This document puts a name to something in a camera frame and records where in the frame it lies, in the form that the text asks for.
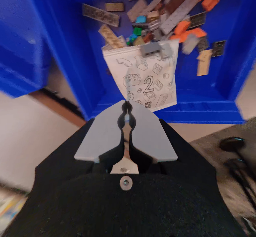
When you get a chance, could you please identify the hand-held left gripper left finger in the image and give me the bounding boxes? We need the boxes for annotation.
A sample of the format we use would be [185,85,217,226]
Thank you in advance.
[74,100,127,173]

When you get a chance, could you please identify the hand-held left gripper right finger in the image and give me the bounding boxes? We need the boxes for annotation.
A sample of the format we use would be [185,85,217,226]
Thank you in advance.
[128,100,178,173]

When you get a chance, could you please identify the blue plastic bin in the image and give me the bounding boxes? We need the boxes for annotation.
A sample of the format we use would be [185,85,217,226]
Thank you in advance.
[0,0,53,98]
[19,0,256,124]

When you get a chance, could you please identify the small brick-print paper bag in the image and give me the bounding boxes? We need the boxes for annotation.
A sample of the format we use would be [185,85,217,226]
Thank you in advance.
[101,40,179,113]

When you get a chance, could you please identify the pile of toy bricks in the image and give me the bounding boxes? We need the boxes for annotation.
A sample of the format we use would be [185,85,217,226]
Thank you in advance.
[82,0,227,76]

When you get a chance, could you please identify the grey desk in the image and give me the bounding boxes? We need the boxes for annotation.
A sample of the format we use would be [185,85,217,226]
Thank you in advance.
[0,90,87,192]

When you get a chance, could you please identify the black chair base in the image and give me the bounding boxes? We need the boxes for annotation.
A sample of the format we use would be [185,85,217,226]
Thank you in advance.
[219,137,256,207]

